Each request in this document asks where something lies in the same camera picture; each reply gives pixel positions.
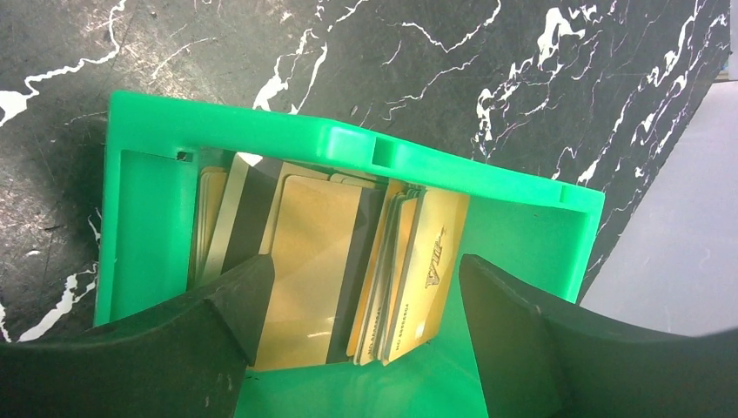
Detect gold VIP credit card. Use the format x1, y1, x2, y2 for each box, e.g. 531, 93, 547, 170
380, 186, 470, 366

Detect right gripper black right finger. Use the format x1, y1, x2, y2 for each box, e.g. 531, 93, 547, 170
459, 254, 737, 417

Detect cards in green tray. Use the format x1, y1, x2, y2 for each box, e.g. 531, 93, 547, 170
189, 152, 419, 367

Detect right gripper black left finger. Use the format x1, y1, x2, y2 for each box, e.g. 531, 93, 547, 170
1, 255, 275, 417

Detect black striped gold card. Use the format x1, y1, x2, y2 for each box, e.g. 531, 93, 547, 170
254, 175, 386, 371

